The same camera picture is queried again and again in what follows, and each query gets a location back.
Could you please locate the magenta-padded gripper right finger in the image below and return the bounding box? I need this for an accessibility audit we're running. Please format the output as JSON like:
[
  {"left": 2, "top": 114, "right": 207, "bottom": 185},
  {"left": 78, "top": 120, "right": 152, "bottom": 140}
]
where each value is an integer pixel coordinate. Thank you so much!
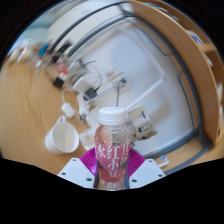
[{"left": 125, "top": 148, "right": 166, "bottom": 190}]

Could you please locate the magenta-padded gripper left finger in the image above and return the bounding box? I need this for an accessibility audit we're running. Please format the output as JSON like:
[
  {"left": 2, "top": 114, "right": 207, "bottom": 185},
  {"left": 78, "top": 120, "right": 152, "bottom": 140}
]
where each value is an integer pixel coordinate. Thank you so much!
[{"left": 57, "top": 147, "right": 100, "bottom": 190}]

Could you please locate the clear drink bottle pink label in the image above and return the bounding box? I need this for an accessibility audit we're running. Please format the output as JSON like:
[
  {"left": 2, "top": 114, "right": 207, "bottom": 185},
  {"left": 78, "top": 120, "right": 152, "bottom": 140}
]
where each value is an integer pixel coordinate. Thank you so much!
[{"left": 93, "top": 106, "right": 132, "bottom": 191}]

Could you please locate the white tissue pack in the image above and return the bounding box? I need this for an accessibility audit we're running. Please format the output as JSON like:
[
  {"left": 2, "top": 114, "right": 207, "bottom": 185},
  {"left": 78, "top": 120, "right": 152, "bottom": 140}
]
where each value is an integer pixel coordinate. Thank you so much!
[{"left": 79, "top": 114, "right": 99, "bottom": 151}]

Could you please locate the white mug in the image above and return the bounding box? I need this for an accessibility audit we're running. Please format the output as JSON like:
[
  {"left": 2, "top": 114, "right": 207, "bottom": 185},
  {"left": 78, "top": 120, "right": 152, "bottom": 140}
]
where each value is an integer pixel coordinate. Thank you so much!
[{"left": 44, "top": 114, "right": 80, "bottom": 155}]

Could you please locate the brown tree creature figurine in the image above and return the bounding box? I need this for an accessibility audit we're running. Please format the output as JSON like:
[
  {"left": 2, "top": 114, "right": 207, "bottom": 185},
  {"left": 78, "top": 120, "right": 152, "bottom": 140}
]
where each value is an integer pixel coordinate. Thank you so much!
[{"left": 131, "top": 121, "right": 158, "bottom": 143}]

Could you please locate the small white rounded device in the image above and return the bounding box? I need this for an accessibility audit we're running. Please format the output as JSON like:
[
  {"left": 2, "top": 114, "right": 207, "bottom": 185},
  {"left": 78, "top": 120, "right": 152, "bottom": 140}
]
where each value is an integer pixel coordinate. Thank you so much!
[{"left": 61, "top": 102, "right": 76, "bottom": 118}]

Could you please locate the black charger plug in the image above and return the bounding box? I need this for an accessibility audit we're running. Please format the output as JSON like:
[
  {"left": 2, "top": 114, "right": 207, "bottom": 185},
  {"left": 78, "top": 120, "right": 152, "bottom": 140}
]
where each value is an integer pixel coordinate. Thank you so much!
[{"left": 83, "top": 87, "right": 98, "bottom": 101}]

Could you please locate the white desk lamp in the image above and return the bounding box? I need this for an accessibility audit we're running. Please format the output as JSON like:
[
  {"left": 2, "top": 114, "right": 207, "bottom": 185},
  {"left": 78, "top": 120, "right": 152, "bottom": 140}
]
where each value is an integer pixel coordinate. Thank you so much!
[{"left": 126, "top": 75, "right": 166, "bottom": 113}]

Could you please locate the white power adapter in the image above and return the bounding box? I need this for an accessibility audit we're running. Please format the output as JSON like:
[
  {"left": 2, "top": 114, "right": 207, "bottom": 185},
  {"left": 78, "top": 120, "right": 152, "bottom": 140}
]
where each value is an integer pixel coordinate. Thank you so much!
[{"left": 73, "top": 78, "right": 93, "bottom": 94}]

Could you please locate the small black block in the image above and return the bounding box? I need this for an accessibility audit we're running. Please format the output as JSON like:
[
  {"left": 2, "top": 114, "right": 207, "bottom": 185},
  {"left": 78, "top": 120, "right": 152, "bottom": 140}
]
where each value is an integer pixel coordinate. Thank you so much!
[{"left": 52, "top": 77, "right": 66, "bottom": 89}]

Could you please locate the white wall-mounted box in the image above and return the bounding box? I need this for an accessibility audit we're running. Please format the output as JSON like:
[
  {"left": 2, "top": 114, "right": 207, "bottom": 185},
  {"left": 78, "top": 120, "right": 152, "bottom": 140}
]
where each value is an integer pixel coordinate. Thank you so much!
[{"left": 128, "top": 105, "right": 149, "bottom": 129}]

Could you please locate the grey metal desk frame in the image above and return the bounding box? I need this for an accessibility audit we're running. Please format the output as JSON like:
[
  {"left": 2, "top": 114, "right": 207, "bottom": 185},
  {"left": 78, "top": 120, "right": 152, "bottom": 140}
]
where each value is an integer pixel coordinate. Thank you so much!
[{"left": 46, "top": 1, "right": 214, "bottom": 175}]

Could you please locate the black power cable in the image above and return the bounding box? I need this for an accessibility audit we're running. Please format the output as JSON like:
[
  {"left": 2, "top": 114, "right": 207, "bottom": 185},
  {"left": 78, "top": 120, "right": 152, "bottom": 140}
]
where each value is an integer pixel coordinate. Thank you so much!
[{"left": 114, "top": 79, "right": 126, "bottom": 108}]

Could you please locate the white wall socket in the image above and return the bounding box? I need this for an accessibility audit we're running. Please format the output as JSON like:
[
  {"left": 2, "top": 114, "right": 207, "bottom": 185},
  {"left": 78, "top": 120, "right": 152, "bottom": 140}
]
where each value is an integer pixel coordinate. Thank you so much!
[{"left": 106, "top": 64, "right": 128, "bottom": 88}]

